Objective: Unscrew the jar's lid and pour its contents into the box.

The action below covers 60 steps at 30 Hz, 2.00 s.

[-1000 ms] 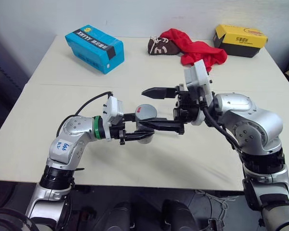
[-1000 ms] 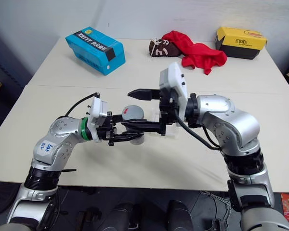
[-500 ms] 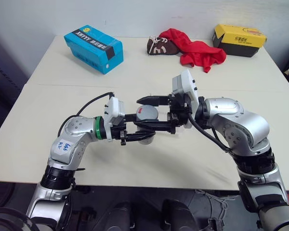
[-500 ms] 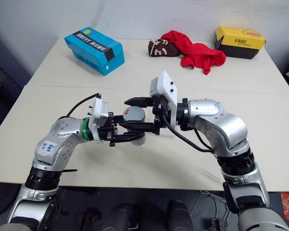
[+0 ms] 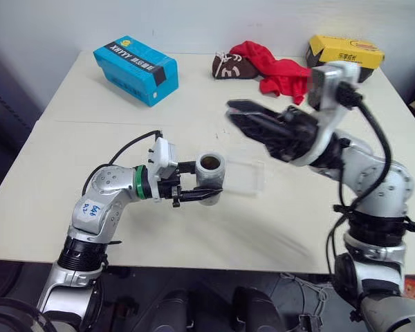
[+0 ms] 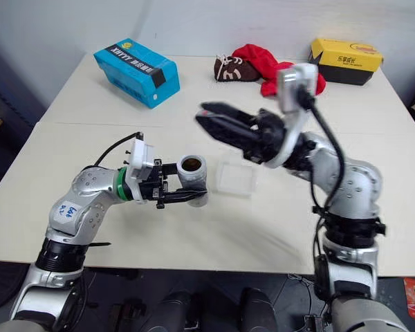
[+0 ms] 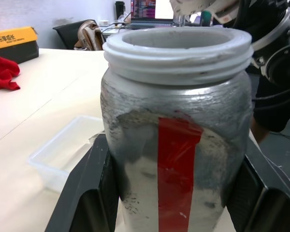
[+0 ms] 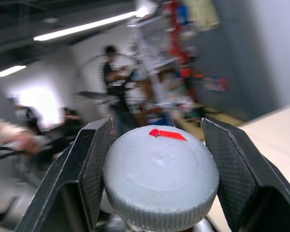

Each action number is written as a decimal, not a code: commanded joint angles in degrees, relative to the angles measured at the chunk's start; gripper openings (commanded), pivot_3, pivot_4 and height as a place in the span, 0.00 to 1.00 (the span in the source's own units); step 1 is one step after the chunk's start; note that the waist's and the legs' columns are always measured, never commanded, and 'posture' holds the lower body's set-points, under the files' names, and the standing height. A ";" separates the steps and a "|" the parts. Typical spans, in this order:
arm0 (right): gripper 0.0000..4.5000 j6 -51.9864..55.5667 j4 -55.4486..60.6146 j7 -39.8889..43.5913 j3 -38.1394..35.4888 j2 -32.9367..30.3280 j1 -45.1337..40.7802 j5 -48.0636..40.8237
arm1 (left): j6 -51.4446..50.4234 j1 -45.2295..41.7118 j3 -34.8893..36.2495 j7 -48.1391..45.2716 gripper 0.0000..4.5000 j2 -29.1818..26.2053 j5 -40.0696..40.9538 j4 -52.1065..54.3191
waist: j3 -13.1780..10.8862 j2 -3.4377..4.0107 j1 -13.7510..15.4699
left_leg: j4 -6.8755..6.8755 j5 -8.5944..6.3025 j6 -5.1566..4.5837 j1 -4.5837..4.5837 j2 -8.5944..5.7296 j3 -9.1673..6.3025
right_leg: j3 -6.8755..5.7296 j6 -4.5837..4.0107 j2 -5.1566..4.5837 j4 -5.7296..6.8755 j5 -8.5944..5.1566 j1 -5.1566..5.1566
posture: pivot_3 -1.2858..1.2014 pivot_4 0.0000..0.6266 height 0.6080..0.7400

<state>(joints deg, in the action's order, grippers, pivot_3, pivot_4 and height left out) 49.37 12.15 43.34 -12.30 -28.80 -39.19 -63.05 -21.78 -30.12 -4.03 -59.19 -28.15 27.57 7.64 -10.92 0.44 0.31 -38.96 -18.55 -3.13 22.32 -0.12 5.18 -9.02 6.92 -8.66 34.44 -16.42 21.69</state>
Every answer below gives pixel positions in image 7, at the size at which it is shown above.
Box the grey jar with red tape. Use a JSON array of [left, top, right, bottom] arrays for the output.
[[100, 26, 255, 232]]

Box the black bottle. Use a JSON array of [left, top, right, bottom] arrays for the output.
[[114, 0, 125, 20]]

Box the yellow and black box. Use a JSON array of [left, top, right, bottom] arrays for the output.
[[0, 26, 40, 65]]

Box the clear plastic box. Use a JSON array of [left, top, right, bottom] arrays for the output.
[[27, 115, 107, 193]]

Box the green cup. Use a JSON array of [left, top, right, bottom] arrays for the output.
[[201, 10, 212, 27]]

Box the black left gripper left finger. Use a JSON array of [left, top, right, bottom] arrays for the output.
[[44, 133, 123, 232]]

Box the red cloth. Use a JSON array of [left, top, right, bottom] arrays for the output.
[[0, 56, 21, 94]]

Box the open laptop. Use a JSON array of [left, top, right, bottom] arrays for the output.
[[130, 0, 175, 30]]

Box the black office chair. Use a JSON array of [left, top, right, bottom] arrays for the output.
[[52, 19, 97, 50]]

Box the brown bag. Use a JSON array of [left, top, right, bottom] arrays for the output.
[[74, 20, 106, 52]]

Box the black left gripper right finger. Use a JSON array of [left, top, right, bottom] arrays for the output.
[[219, 136, 290, 232]]

